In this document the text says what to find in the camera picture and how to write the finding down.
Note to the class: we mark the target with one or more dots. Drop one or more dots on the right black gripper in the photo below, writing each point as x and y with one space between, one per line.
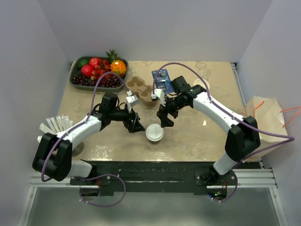
162 113

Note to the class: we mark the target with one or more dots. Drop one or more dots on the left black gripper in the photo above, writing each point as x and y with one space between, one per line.
135 125

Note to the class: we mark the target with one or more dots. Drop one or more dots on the black paper coffee cup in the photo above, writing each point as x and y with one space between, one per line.
154 142

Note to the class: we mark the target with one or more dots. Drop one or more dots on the pulp cup carrier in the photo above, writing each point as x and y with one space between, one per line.
141 89

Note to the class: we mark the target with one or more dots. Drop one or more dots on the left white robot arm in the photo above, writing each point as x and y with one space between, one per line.
53 158

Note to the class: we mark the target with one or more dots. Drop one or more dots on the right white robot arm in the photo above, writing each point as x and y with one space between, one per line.
242 135

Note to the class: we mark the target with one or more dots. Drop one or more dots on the blue blister pack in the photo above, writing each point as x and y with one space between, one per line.
162 81

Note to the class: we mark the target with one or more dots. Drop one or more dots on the dark red grape bunch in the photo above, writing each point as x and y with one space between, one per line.
108 81

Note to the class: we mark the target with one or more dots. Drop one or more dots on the stack of paper cups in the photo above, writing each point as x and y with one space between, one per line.
204 83

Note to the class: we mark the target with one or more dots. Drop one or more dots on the orange pineapple toy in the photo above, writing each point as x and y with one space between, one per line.
117 65

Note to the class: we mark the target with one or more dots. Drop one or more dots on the red cherries bunch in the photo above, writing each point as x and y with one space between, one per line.
101 67

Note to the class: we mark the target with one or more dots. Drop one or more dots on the grey straw holder cup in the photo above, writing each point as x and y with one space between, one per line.
78 149

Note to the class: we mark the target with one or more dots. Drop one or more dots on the red apple front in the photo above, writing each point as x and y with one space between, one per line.
87 70

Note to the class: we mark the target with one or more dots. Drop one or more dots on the red apple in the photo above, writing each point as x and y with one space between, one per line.
95 62
87 70

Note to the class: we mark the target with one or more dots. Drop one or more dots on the red apple back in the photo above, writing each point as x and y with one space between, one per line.
95 62

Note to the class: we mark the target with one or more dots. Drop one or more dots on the green apple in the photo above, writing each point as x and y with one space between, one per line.
82 63

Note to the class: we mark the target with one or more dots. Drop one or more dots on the grey fruit tray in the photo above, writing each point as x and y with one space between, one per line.
75 70

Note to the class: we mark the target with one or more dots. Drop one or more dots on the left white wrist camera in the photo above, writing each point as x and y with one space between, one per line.
131 102

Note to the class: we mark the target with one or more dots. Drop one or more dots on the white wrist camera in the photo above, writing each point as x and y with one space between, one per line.
158 95
131 102

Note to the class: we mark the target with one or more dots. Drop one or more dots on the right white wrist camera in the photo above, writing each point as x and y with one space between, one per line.
158 95

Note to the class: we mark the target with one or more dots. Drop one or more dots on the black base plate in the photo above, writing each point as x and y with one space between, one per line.
154 177

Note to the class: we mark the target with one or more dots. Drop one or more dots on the aluminium frame rail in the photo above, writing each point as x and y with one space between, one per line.
256 202

